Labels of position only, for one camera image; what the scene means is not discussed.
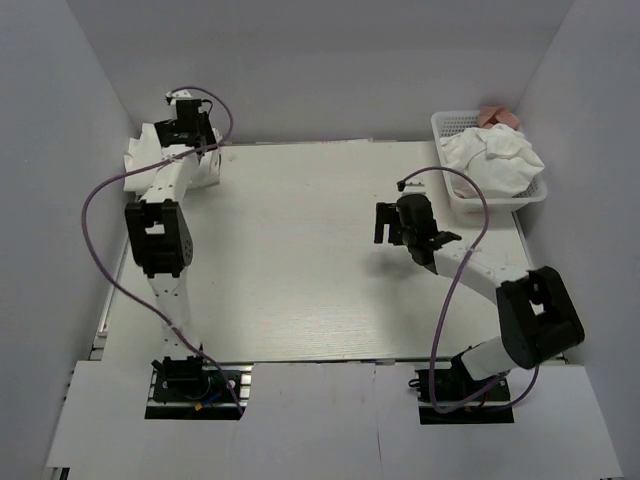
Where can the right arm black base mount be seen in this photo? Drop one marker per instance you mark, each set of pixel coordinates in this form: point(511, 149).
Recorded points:
point(486, 409)

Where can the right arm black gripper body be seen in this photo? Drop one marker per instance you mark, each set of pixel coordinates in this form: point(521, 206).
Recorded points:
point(387, 214)

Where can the white plastic laundry basket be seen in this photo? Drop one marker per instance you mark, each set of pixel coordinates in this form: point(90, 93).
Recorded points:
point(463, 198)

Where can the crumpled white t-shirt in basket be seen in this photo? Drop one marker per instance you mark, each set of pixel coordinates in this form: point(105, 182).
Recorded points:
point(500, 160)

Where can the pink cloth behind basket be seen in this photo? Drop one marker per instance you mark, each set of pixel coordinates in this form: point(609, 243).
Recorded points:
point(489, 116)

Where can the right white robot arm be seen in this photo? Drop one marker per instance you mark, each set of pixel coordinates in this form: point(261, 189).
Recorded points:
point(537, 318)

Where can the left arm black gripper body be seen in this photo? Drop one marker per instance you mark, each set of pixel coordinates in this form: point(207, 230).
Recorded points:
point(165, 127)

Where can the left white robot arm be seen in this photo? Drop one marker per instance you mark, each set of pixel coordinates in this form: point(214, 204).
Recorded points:
point(161, 243)

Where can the white Coca-Cola print t-shirt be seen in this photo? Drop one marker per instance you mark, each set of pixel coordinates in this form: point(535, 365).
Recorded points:
point(146, 150)

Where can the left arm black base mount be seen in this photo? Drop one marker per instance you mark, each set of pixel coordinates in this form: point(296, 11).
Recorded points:
point(191, 389)

